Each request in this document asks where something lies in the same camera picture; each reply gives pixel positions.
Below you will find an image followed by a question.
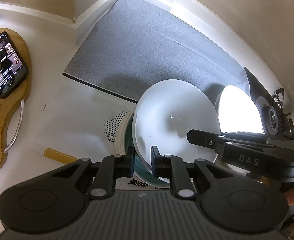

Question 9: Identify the teal swirl ceramic bowl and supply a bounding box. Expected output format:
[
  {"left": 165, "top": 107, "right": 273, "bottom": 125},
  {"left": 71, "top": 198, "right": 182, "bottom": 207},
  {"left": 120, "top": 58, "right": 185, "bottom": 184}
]
[{"left": 124, "top": 112, "right": 170, "bottom": 189}]

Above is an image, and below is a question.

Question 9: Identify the white floral plate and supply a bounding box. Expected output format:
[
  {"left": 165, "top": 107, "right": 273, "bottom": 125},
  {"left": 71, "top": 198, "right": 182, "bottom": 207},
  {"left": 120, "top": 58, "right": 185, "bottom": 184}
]
[{"left": 214, "top": 85, "right": 264, "bottom": 134}]

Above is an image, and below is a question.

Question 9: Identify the white bowl blue pattern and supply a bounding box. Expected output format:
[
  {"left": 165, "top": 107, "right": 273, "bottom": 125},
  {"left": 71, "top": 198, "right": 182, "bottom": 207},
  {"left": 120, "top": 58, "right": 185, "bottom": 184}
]
[{"left": 132, "top": 79, "right": 220, "bottom": 172}]

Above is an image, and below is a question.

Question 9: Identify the black white patterned cloth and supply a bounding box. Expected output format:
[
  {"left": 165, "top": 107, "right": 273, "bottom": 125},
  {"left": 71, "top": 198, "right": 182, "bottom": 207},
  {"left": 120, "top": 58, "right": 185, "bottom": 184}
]
[{"left": 104, "top": 109, "right": 150, "bottom": 188}]

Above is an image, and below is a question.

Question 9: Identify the gas stove burner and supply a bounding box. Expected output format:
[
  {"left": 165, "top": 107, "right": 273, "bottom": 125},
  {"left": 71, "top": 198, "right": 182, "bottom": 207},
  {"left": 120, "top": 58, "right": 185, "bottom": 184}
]
[{"left": 261, "top": 105, "right": 294, "bottom": 140}]

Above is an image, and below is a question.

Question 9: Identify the yellow plastic scraper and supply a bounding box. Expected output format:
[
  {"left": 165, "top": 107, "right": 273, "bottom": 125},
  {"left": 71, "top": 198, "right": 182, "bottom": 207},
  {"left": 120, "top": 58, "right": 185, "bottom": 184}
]
[{"left": 43, "top": 148, "right": 78, "bottom": 164}]

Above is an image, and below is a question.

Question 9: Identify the grey drying mat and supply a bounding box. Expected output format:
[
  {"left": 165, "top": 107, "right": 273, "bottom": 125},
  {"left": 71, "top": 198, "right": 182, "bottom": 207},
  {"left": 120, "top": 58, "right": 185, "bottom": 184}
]
[{"left": 63, "top": 0, "right": 250, "bottom": 103}]

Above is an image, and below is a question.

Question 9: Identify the wooden cutting board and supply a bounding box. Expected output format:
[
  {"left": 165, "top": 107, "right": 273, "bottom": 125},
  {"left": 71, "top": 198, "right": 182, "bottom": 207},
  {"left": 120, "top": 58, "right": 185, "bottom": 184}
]
[{"left": 0, "top": 27, "right": 32, "bottom": 181}]

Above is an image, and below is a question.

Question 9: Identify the black smartphone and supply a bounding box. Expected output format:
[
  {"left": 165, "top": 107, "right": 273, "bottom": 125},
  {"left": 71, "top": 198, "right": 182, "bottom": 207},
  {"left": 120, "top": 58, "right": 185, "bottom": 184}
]
[{"left": 0, "top": 31, "right": 29, "bottom": 99}]

